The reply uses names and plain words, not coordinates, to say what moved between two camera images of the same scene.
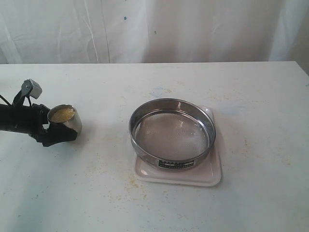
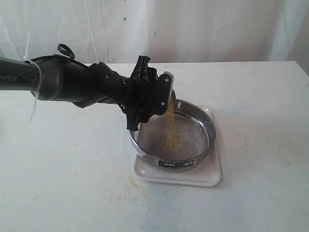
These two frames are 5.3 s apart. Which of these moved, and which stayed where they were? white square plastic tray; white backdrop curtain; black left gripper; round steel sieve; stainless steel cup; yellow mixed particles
Moved: stainless steel cup; black left gripper; yellow mixed particles
Stayed: white square plastic tray; round steel sieve; white backdrop curtain
